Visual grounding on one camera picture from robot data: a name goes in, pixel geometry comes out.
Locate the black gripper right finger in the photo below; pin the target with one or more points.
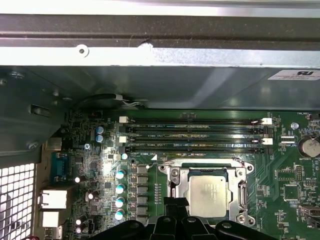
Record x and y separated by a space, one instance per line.
191 230

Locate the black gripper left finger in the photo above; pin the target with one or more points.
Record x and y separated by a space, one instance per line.
165 230

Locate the silver CPU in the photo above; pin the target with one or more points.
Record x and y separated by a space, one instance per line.
210 195

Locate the metal socket cover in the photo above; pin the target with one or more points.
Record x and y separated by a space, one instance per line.
181 182

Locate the CPU socket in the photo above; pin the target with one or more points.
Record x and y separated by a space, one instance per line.
195 171

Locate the RAM slot black clips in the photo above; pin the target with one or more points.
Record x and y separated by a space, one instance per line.
200 150
200 131

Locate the RAM slot white clips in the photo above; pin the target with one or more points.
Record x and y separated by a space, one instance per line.
200 140
200 122

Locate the green motherboard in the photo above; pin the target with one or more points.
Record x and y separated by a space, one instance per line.
275 180

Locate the silver network port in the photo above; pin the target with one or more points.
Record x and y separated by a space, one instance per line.
51 219
53 198

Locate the blue serial port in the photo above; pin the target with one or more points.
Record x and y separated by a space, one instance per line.
62 167

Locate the internal USB port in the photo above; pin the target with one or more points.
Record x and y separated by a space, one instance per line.
311 216

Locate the silver coin battery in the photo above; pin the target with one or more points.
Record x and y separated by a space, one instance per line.
310 147

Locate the black PC case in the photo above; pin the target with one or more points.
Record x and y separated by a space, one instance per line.
160 27

